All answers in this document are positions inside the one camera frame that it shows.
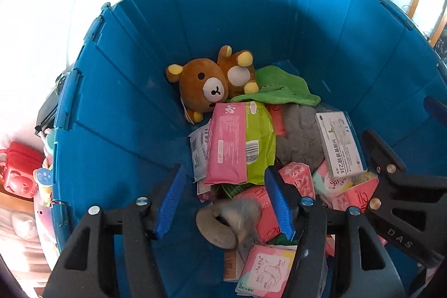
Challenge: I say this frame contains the brown teddy bear plush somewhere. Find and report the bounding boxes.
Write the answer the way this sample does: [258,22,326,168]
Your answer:
[166,45,261,124]

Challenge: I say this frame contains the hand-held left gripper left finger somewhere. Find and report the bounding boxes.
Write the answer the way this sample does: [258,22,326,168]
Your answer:
[44,163,186,298]

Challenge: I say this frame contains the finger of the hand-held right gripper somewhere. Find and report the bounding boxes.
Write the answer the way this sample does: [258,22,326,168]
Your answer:
[362,130,447,268]
[424,96,447,126]

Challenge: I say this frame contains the white medicine box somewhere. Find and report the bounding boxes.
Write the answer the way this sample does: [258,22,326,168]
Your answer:
[316,111,368,179]

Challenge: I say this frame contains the pastel plastic toy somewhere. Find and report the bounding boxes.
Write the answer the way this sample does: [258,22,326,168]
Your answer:
[32,128,57,212]

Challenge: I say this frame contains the red pink packet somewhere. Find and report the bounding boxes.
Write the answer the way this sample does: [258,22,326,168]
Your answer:
[233,185,282,243]

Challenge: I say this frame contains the lime green packet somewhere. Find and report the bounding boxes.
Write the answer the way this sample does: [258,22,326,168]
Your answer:
[244,102,277,185]

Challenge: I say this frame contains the black object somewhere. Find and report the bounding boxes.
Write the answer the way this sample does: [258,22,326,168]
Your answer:
[34,73,69,137]

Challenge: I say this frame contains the salmon pink packet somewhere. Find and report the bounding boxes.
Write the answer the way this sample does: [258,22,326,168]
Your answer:
[331,177,380,212]

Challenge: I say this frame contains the green fleece cloth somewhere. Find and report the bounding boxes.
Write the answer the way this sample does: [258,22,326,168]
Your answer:
[230,65,322,108]

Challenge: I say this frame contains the grey fuzzy cloth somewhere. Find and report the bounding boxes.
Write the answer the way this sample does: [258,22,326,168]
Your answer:
[275,104,326,173]

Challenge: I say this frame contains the white pink pad packet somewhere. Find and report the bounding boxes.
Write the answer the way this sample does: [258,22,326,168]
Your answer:
[236,244,298,297]

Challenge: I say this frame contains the grey furry slipper toy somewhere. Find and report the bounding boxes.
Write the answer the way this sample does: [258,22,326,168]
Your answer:
[196,198,263,250]

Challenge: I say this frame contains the blue plastic bin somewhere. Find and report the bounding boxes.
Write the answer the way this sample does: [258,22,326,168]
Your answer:
[52,0,447,298]

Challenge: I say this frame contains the small brown box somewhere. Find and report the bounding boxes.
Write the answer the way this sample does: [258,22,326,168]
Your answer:
[223,251,246,282]

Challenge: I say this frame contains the white blue sachet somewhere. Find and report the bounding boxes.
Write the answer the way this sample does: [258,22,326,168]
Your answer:
[189,125,212,182]

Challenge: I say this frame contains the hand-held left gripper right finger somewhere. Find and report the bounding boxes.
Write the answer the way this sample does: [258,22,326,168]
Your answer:
[264,167,407,298]

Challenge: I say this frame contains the red plastic toy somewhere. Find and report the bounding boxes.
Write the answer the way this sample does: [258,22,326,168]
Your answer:
[0,141,45,198]

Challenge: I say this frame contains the pink floral packet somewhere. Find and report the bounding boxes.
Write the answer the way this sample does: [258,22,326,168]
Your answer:
[279,162,316,201]

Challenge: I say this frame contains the pink wipes packet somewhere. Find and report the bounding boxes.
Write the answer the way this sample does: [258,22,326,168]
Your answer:
[203,102,247,185]

